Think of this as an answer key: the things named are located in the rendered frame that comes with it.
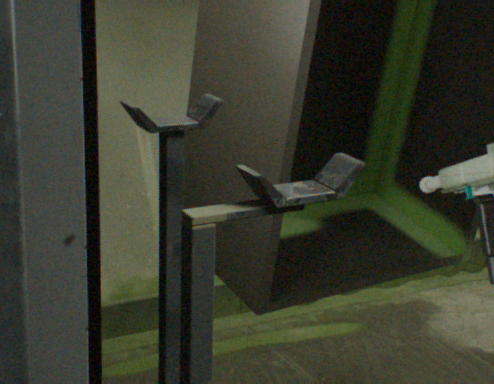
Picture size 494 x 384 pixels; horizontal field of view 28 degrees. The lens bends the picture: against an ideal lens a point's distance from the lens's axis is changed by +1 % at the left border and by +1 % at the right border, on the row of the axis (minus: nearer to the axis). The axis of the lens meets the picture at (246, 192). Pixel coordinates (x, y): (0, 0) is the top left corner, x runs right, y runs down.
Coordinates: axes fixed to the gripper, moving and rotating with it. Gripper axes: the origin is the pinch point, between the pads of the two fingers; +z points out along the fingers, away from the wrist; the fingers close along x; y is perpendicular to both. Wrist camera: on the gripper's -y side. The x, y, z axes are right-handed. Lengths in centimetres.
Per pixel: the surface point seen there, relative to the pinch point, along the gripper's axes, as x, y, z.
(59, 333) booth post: -39, 11, 67
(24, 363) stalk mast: -97, 8, 63
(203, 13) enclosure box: 32, -42, 40
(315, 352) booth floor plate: 110, 38, 17
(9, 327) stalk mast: -98, 6, 63
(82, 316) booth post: -39, 10, 64
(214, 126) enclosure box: 36, -20, 41
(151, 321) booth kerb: 118, 24, 61
